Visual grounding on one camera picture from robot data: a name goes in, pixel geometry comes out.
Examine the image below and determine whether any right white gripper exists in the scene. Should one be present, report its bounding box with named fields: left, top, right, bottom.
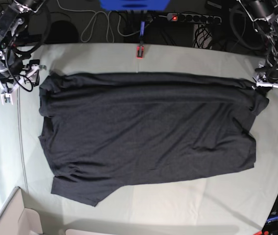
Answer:
left=0, top=59, right=46, bottom=93

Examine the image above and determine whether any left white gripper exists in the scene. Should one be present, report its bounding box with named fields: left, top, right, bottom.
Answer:
left=251, top=60, right=278, bottom=98

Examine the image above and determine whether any black t-shirt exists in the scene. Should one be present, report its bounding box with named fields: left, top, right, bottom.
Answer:
left=39, top=73, right=269, bottom=206

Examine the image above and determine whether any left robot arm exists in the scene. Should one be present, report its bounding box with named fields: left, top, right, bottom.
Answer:
left=229, top=0, right=278, bottom=90

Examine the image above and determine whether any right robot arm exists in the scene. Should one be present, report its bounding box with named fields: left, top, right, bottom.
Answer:
left=0, top=0, right=51, bottom=94

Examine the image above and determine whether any red black clamp center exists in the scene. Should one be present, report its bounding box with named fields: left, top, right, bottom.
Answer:
left=136, top=45, right=144, bottom=59

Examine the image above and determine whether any white power strip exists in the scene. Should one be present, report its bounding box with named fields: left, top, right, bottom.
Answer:
left=166, top=13, right=222, bottom=25

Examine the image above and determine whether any green table cloth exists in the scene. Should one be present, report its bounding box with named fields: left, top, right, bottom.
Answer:
left=0, top=44, right=278, bottom=235

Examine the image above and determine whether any blue box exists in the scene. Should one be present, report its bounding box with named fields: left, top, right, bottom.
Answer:
left=100, top=0, right=170, bottom=11

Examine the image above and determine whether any cardboard box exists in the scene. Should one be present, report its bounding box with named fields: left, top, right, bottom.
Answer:
left=0, top=187, right=44, bottom=235

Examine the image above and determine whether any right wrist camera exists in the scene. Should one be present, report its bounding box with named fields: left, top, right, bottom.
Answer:
left=0, top=92, right=16, bottom=105

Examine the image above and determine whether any white cable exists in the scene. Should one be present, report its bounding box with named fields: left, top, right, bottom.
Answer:
left=55, top=0, right=142, bottom=44

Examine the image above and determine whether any black cable bundle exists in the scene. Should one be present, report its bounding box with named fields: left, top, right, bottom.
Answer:
left=192, top=24, right=215, bottom=49

